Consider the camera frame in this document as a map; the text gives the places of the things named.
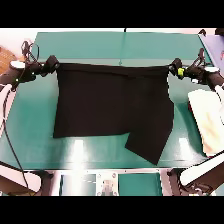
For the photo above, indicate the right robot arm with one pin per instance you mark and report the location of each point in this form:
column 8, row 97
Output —
column 206, row 74

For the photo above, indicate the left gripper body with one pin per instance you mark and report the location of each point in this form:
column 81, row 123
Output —
column 51, row 64

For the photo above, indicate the white garment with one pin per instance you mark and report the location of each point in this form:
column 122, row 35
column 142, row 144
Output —
column 206, row 116

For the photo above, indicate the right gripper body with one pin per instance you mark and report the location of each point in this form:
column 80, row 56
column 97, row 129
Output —
column 175, row 66

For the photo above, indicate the silver frame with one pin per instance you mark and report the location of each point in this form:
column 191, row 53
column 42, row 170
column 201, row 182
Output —
column 106, row 183

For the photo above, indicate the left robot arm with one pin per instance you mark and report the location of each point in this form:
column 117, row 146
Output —
column 23, row 74

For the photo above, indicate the black garment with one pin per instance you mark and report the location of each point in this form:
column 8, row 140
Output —
column 110, row 103

